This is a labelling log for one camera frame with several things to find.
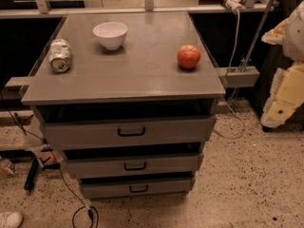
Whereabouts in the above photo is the grey metal side bracket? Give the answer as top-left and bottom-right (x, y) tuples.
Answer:
(216, 66), (259, 88)

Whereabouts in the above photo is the white sneaker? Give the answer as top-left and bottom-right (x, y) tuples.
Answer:
(0, 212), (23, 228)

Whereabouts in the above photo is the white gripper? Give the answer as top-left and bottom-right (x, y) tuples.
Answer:
(260, 62), (304, 128)

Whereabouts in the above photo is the grey drawer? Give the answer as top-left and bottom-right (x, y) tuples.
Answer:
(41, 116), (216, 150)
(65, 154), (203, 179)
(80, 177), (195, 200)

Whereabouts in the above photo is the grey top drawer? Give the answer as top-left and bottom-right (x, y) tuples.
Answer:
(41, 116), (216, 150)

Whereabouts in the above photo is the black floor cable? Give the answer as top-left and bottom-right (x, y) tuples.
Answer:
(0, 92), (100, 228)

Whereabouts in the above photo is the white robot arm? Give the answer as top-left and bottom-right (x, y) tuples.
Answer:
(260, 1), (304, 128)

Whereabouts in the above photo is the grey middle drawer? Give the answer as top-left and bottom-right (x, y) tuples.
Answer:
(65, 154), (203, 179)

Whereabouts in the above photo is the plastic bottle on floor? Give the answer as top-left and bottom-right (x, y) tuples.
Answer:
(0, 156), (16, 176)

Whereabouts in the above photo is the crushed silver soda can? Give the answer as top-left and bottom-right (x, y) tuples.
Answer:
(48, 39), (71, 72)

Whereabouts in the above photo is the metal diagonal rod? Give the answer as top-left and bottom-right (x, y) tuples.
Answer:
(237, 0), (275, 72)

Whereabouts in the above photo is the white ceramic bowl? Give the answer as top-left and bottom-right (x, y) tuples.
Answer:
(93, 22), (128, 50)

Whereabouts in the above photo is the red apple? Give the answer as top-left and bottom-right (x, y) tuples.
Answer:
(177, 45), (200, 69)

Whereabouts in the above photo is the white power cable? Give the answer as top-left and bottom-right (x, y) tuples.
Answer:
(212, 9), (247, 141)

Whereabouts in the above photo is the grey drawer cabinet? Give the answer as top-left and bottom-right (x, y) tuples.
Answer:
(22, 12), (224, 186)

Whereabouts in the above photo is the grey bottom drawer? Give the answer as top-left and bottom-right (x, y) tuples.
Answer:
(80, 177), (195, 200)

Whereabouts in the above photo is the black clamp tool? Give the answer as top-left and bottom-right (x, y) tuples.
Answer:
(24, 148), (61, 191)

